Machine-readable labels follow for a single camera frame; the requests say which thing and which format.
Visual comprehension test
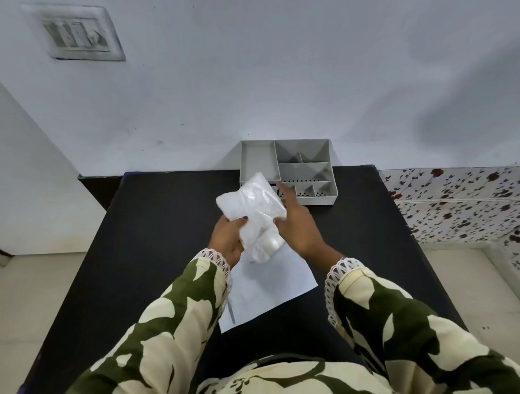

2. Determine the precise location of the floral patterned bed sheet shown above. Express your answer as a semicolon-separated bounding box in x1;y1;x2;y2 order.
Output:
379;166;520;272

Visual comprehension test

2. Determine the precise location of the green cream patterned garment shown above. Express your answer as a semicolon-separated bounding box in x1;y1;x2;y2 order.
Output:
195;354;392;394

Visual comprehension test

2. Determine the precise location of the grey plastic organizer tray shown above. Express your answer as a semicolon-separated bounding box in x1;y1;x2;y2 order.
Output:
239;139;339;206

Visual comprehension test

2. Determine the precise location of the white wall switch plate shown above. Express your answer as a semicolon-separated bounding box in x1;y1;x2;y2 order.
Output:
22;3;126;62

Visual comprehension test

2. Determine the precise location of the person's right forearm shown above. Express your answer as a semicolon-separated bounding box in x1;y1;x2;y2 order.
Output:
307;244;520;394

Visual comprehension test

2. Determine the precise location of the clear plastic bag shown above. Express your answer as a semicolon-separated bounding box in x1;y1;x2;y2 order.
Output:
215;172;287;262

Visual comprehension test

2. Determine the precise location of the white paper sheet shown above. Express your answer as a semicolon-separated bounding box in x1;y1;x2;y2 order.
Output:
218;240;319;334

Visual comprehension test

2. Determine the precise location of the person's left forearm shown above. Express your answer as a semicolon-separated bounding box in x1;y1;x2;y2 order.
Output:
66;248;233;394

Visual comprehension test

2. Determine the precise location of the person's right hand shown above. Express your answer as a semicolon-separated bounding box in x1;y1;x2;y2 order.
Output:
272;183;329;258

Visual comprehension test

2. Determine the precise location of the person's left hand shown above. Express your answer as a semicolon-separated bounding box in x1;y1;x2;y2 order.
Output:
207;215;249;269

